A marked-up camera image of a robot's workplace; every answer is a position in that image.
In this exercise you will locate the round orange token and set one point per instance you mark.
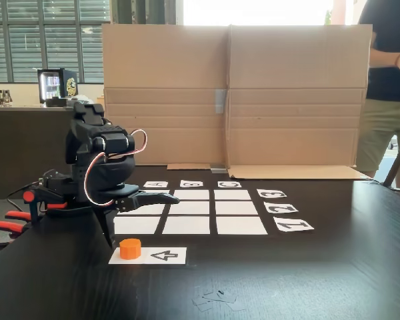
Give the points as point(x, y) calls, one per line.
point(130, 250)

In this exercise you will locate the white grid sheet black tape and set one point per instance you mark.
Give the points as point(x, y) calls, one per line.
point(186, 225)

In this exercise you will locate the paper sheet letter A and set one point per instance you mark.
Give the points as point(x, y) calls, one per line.
point(148, 185)

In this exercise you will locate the paper sheet letter B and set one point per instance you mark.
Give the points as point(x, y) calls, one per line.
point(183, 181)

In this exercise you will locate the black orange bar clamp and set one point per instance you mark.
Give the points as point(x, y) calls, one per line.
point(36, 203)

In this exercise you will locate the paper sheet with arrow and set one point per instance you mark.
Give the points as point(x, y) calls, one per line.
point(181, 260)

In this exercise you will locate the paper sheet letter C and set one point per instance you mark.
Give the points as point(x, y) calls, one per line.
point(221, 182)

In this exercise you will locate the grey tape strip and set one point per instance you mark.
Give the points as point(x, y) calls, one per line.
point(218, 169)
point(220, 101)

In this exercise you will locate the dark counter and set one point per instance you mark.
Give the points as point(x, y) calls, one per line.
point(20, 150)

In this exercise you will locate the black mini fridge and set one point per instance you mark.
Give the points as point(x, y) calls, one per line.
point(68, 85)

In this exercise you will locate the brown glass bottle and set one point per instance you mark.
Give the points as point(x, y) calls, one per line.
point(8, 98)
point(0, 98)

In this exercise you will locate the crumpled clear tape scrap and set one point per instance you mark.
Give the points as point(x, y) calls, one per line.
point(216, 300)

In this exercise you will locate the paper sheet number 3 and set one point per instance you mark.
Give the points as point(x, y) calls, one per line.
point(261, 191)

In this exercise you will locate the window with grey blinds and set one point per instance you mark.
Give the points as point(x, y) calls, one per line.
point(26, 50)

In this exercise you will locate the paper sheet number 2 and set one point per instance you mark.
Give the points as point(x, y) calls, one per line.
point(293, 209)

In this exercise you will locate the paper sheet number 1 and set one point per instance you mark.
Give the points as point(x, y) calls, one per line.
point(306, 227)

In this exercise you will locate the brown cardboard box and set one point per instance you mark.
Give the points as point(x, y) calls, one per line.
point(286, 100)

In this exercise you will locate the slanted metal stand leg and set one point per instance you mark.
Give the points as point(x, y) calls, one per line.
point(398, 156)

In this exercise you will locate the person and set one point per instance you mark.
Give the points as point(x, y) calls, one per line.
point(386, 66)

